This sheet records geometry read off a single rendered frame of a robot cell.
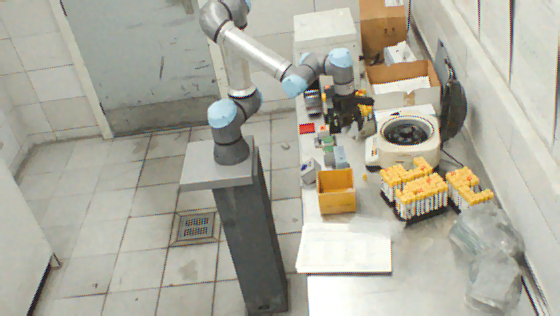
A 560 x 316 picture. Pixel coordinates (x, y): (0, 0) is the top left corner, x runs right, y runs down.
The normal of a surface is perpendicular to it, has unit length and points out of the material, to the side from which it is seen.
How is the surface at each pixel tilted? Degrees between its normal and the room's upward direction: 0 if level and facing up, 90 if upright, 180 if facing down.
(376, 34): 91
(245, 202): 90
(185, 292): 0
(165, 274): 0
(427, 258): 0
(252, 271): 90
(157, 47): 90
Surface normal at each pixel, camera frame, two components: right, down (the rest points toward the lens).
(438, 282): -0.15, -0.79
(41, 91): 0.01, 0.61
